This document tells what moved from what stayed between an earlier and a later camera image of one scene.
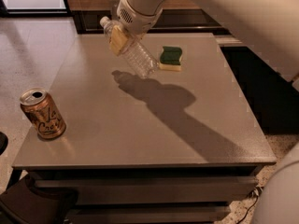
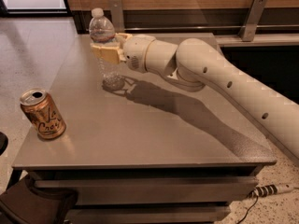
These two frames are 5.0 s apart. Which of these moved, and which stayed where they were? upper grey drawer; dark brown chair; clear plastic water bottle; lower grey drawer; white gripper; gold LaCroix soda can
Moved: white gripper; clear plastic water bottle
Stayed: dark brown chair; lower grey drawer; upper grey drawer; gold LaCroix soda can
